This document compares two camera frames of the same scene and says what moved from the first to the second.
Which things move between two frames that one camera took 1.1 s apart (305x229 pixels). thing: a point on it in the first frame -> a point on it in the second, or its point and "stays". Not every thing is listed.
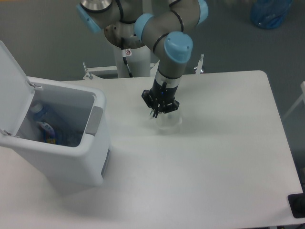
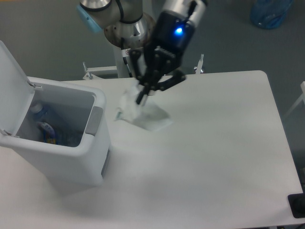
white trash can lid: (16, 93) stays
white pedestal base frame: (89, 70) stays
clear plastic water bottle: (65, 130) stays
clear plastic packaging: (168, 120) -> (146, 115)
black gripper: (163, 95) -> (172, 37)
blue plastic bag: (269, 14) stays
